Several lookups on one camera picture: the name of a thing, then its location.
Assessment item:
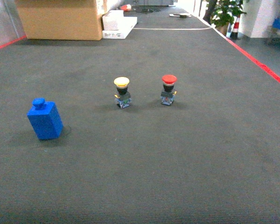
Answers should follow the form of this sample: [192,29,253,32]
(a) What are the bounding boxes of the blue block part with knob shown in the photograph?
[27,98,63,140]

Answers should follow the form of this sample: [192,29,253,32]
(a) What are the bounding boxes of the yellow mushroom push button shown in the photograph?
[114,77,131,109]

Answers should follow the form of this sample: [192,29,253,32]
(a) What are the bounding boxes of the red mushroom push button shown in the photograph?
[161,74,177,105]

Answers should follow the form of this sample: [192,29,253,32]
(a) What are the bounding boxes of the white flat box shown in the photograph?
[102,10,138,39]

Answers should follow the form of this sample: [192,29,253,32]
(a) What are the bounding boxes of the large cardboard box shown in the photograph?
[15,0,107,41]

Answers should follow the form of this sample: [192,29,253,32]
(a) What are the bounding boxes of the red white traffic cone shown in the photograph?
[230,15,240,40]

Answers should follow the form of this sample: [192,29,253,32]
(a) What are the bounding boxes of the potted green plant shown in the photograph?
[203,0,247,36]

